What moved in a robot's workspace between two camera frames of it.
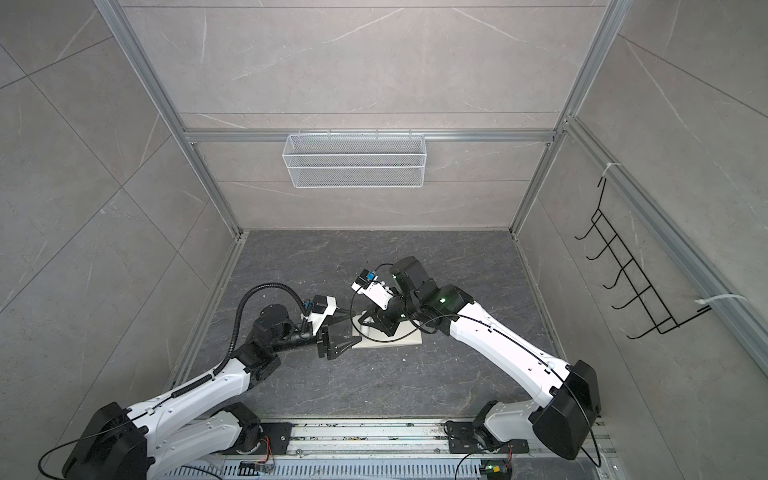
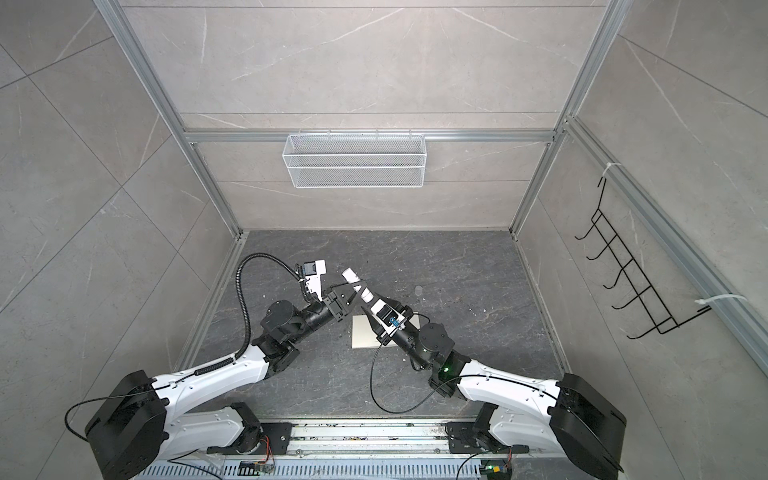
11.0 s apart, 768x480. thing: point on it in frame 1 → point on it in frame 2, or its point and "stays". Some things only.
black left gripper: (327, 345) → (337, 305)
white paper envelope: (363, 336) stays
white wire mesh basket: (354, 161) stays
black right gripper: (382, 320) stays
